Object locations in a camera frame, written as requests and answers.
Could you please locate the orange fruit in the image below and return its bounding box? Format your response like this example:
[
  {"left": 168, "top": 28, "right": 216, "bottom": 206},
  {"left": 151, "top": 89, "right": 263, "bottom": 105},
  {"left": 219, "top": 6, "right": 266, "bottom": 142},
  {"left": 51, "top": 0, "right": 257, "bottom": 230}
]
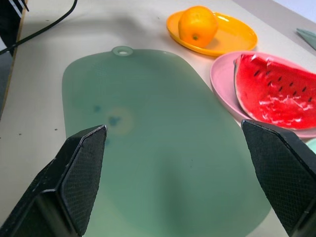
[{"left": 178, "top": 5, "right": 219, "bottom": 48}]

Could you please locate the orange plate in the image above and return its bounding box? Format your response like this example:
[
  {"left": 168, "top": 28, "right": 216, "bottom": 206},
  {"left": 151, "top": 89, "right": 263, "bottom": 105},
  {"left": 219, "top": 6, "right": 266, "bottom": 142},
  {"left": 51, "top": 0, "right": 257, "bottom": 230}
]
[{"left": 166, "top": 10, "right": 258, "bottom": 57}]

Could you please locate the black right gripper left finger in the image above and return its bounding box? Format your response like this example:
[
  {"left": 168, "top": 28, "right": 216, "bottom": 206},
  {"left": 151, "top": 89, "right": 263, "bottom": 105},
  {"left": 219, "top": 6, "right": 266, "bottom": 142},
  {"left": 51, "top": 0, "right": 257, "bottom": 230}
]
[{"left": 0, "top": 124, "right": 108, "bottom": 237}]

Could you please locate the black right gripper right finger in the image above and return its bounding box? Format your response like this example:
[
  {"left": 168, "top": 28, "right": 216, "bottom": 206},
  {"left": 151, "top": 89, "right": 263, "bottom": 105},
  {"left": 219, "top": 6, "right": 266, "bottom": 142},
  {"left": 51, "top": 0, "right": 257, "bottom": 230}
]
[{"left": 241, "top": 119, "right": 316, "bottom": 237}]

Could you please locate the green cutting board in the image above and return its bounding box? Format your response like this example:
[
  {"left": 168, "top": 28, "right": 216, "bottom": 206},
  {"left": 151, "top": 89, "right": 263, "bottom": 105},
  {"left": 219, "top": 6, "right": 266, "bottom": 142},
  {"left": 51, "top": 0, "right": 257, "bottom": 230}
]
[{"left": 61, "top": 45, "right": 271, "bottom": 237}]

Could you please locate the red watermelon slice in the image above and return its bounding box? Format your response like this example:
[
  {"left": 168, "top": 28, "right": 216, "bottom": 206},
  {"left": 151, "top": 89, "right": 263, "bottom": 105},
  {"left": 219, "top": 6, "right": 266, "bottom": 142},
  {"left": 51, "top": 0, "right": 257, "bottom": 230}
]
[{"left": 233, "top": 54, "right": 316, "bottom": 130}]

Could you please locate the grey-green flat object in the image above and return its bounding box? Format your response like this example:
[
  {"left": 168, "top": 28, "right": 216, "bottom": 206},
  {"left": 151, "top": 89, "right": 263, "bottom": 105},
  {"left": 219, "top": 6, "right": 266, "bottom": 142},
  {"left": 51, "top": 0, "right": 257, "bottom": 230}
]
[{"left": 296, "top": 28, "right": 316, "bottom": 51}]

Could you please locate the pink plate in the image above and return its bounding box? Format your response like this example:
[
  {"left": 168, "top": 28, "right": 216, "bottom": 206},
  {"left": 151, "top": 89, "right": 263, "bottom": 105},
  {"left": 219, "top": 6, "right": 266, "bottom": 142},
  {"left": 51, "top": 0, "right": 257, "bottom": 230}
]
[{"left": 210, "top": 51, "right": 316, "bottom": 139}]

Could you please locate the black cable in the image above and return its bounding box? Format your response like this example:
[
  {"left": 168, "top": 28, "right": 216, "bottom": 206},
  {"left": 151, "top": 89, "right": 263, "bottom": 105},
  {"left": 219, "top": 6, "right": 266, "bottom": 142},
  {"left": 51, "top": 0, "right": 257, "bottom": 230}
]
[{"left": 0, "top": 0, "right": 79, "bottom": 55}]

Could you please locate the light green plate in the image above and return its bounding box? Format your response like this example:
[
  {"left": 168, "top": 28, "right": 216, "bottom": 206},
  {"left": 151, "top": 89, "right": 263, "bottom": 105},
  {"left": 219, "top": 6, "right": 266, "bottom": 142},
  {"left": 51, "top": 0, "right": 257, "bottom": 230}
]
[{"left": 305, "top": 138, "right": 316, "bottom": 156}]

